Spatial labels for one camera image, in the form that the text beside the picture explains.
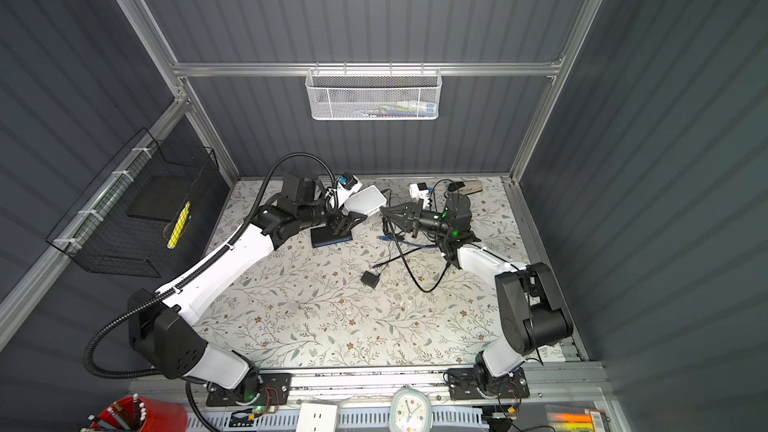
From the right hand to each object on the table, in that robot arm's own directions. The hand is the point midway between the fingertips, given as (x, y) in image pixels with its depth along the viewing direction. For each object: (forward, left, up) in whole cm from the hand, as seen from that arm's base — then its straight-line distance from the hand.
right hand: (386, 218), depth 75 cm
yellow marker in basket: (-5, +50, +3) cm, 50 cm away
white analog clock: (-39, -5, -23) cm, 45 cm away
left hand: (+3, +7, 0) cm, 7 cm away
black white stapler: (+32, -29, -23) cm, 49 cm away
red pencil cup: (-41, +47, -9) cm, 63 cm away
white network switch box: (+4, +5, +2) cm, 7 cm away
